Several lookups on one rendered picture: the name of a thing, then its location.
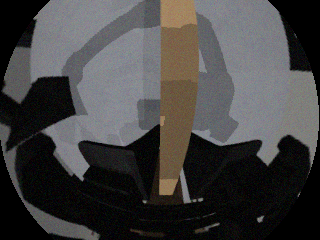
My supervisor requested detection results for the long wooden rail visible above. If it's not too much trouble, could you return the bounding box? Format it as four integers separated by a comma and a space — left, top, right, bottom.
159, 0, 200, 196

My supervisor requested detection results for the brown wooden post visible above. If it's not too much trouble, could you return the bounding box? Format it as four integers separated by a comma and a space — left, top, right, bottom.
141, 149, 184, 237

